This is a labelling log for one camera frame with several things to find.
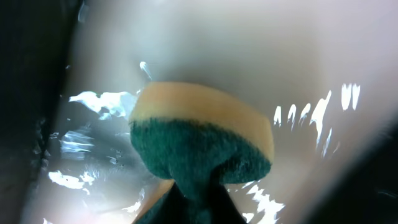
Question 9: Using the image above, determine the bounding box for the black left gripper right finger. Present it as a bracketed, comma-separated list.
[211, 185, 246, 224]

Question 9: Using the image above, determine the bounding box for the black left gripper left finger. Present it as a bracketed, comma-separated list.
[134, 184, 190, 224]

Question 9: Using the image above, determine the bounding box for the black tray with soapy water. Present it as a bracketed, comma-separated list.
[1, 1, 397, 223]

